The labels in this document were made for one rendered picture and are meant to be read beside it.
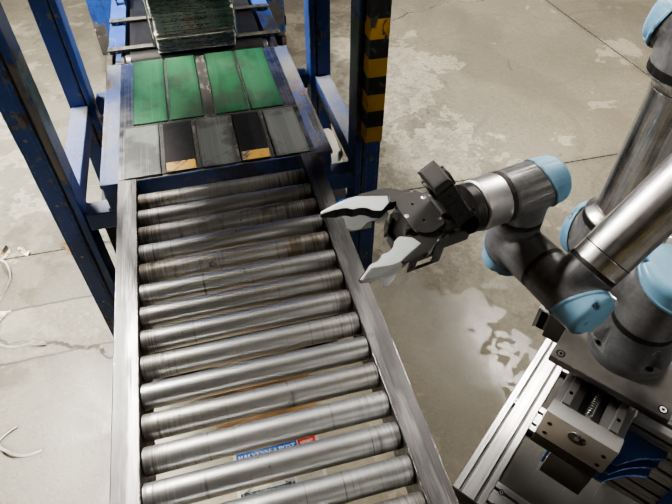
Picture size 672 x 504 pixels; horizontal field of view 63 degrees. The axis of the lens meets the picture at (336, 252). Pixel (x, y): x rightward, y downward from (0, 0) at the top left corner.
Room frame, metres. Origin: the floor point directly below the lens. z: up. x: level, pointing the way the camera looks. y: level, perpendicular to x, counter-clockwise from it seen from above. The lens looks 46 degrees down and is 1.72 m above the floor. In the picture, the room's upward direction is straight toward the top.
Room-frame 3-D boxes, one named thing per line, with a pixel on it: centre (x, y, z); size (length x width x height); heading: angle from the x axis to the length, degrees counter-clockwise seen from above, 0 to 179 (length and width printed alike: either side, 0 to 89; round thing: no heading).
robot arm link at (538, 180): (0.62, -0.28, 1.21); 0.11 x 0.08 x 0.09; 116
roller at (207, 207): (1.09, 0.29, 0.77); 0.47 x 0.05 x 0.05; 105
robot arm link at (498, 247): (0.60, -0.28, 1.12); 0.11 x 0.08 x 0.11; 26
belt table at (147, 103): (1.56, 0.41, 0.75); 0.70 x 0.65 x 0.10; 15
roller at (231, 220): (1.02, 0.27, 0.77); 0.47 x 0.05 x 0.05; 105
